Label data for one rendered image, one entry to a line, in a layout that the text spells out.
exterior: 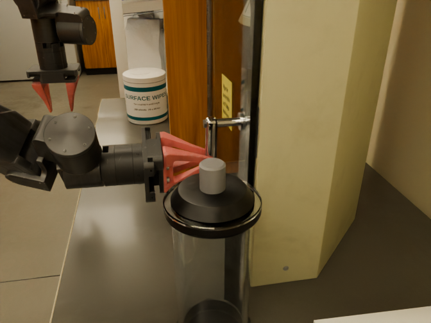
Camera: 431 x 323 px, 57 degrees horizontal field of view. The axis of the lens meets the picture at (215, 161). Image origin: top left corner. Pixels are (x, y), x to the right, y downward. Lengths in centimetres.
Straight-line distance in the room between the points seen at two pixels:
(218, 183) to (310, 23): 21
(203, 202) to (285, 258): 26
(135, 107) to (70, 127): 76
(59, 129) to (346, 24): 35
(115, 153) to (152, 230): 27
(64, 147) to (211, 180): 17
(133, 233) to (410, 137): 63
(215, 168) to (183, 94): 47
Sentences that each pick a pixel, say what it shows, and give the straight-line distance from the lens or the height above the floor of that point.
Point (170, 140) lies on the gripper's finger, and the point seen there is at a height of 117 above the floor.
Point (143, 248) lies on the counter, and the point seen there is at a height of 94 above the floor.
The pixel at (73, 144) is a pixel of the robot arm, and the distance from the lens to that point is 48.
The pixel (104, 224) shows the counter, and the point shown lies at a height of 94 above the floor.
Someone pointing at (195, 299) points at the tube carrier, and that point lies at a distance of 47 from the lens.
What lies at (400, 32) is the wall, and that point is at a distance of 101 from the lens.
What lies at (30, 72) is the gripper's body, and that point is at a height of 119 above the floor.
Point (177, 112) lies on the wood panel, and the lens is 87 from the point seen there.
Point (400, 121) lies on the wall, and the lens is 100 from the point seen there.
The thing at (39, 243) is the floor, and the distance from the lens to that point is 243.
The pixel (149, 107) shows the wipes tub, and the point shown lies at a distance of 123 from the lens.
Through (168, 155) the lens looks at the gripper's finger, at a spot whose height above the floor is 117.
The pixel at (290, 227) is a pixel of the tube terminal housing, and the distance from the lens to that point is 60.
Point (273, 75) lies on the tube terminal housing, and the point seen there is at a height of 128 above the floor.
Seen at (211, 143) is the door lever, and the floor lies 117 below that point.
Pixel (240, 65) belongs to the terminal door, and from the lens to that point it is 54.
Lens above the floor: 140
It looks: 27 degrees down
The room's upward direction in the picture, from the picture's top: straight up
